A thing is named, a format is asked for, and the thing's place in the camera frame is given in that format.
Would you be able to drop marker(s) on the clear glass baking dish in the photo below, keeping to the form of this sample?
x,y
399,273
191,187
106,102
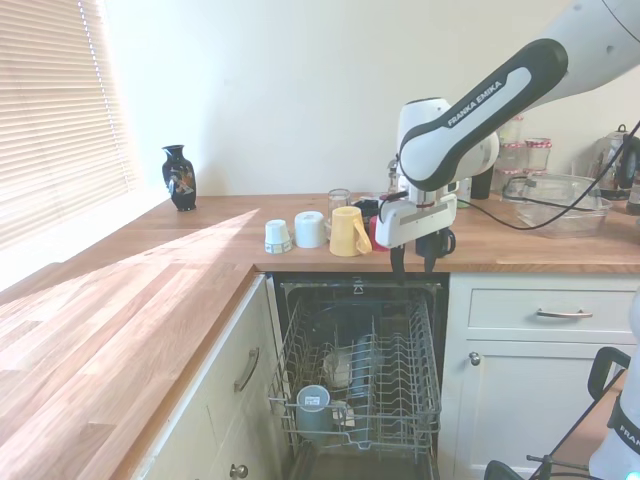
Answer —
x,y
555,197

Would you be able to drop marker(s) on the black cylindrical container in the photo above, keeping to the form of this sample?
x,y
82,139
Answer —
x,y
483,186

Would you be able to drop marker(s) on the black painted vase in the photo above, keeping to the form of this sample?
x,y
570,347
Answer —
x,y
179,175

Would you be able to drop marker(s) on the glass jar red checked lid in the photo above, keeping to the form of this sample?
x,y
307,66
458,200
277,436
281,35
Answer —
x,y
538,154
511,157
514,130

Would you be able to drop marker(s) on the stainless steel kettle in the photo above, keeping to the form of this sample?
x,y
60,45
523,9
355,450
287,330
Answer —
x,y
610,150

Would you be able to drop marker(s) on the yellow mug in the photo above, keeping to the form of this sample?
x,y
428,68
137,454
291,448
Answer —
x,y
344,232

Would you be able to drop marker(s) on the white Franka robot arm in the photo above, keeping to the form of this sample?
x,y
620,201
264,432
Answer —
x,y
475,105

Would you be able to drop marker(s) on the glass pepper grinder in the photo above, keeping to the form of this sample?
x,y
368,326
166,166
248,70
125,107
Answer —
x,y
393,177

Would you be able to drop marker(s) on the cream corner cabinet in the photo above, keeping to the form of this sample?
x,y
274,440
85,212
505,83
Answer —
x,y
215,425

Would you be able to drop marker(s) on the round metal cabinet knob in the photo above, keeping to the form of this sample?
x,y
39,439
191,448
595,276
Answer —
x,y
474,357
239,471

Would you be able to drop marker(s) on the white mug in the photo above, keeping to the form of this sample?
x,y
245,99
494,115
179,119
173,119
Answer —
x,y
310,230

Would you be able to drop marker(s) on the small white patterned cup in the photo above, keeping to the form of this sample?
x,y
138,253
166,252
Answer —
x,y
278,237

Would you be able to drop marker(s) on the white bowl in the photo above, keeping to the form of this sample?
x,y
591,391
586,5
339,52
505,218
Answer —
x,y
337,367

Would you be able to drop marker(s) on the blue-grey ceramic mug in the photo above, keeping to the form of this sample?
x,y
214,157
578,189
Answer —
x,y
314,412

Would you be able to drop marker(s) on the dark plate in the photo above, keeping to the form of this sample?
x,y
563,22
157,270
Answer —
x,y
362,370

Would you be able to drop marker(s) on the black camera stand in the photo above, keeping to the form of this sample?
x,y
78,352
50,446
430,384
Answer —
x,y
607,362

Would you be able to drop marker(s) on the white cabinet door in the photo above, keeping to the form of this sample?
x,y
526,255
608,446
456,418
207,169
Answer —
x,y
525,410

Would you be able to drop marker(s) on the white window blind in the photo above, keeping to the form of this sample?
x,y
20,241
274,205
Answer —
x,y
50,100

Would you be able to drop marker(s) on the clear glass tumbler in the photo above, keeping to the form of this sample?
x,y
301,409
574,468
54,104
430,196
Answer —
x,y
338,200

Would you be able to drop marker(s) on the small clear cup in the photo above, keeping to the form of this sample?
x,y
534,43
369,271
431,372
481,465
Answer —
x,y
340,412

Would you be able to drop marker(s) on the white drawer front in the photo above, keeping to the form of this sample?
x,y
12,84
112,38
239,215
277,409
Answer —
x,y
505,310

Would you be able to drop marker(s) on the red cup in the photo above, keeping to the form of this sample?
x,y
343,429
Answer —
x,y
373,227

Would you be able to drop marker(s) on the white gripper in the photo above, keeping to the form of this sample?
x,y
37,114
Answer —
x,y
415,220

